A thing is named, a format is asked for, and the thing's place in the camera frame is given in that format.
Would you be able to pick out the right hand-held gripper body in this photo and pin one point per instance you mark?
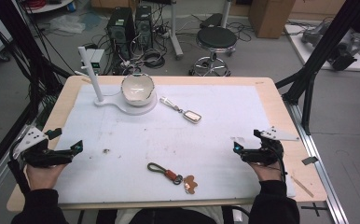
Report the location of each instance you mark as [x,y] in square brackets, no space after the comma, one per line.
[266,154]

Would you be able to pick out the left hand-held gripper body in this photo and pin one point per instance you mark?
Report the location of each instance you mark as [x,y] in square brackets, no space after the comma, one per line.
[33,155]

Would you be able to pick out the white peg stand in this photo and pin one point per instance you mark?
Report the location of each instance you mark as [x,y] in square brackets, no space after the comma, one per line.
[92,74]

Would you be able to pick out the person's right hand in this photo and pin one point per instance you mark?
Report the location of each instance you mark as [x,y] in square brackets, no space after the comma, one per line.
[268,173]

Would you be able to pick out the person's left hand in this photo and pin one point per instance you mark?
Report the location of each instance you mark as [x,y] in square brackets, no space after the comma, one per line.
[41,179]

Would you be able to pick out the small dark crumb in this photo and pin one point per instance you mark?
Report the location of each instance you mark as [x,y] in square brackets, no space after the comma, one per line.
[106,151]

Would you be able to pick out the wooden table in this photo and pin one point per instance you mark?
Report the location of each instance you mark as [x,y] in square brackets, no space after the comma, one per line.
[277,102]

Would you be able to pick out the piece of black tape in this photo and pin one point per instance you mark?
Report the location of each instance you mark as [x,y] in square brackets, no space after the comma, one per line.
[310,160]

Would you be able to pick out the strip of tan tape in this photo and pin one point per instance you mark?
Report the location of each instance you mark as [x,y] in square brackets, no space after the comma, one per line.
[302,186]

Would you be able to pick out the white mat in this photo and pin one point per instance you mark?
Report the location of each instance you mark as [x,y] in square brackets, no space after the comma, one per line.
[168,140]

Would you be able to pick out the white cracked-edge bowl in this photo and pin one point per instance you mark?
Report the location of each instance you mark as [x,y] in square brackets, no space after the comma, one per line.
[136,88]

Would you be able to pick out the white power supply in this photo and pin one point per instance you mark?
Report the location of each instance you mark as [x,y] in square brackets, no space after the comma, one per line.
[98,57]

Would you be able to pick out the white floor board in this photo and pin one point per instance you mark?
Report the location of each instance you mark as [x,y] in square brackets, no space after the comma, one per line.
[302,49]

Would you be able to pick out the person's torso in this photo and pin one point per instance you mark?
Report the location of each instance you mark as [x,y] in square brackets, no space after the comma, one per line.
[168,216]

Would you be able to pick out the black round stool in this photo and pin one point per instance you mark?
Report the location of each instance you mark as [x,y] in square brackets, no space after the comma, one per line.
[216,37]

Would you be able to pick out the clear plastic bag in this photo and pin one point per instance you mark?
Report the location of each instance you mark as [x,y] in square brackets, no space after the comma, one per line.
[66,24]

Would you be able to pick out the grey device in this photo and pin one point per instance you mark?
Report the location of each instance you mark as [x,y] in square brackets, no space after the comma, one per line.
[343,49]

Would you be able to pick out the teal floor mat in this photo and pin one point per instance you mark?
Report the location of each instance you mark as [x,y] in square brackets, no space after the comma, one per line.
[91,20]

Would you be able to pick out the flat black box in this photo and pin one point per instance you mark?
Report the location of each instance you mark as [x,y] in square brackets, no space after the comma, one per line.
[211,20]

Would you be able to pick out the large black computer tower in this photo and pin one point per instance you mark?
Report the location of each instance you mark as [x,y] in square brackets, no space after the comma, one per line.
[120,28]

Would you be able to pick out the small black computer tower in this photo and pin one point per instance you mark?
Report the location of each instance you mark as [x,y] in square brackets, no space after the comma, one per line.
[144,21]

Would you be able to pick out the aluminium rail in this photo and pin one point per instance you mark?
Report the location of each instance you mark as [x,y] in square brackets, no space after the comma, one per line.
[321,174]

